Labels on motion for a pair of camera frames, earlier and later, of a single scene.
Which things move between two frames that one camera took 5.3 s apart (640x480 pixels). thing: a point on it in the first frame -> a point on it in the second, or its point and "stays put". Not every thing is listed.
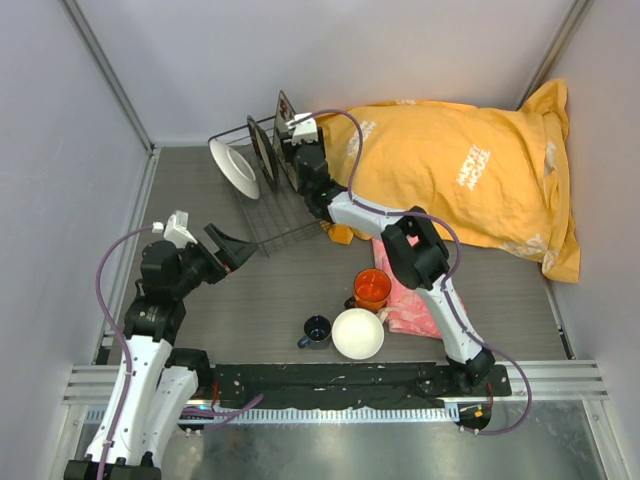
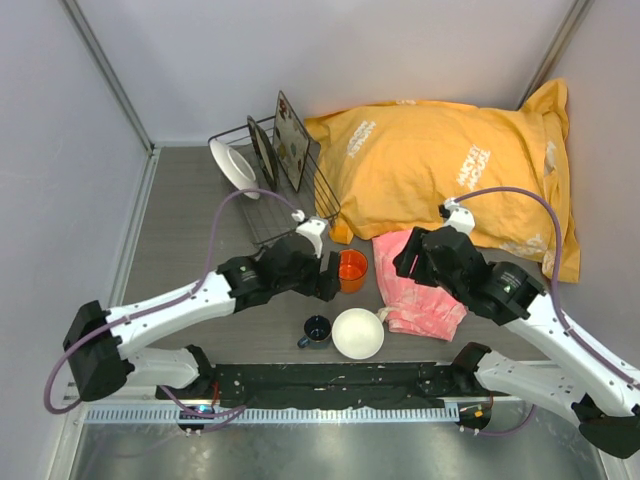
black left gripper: [232, 252] -> [322, 285]
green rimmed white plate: [236, 170] stays put
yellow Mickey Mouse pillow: [492, 179] stays put
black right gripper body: [318, 144] -> [430, 276]
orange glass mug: [371, 290] -> [352, 270]
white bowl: [358, 333] stays put
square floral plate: [285, 154] stays put
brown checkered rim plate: [265, 151] stays put
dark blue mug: [318, 330] stays put
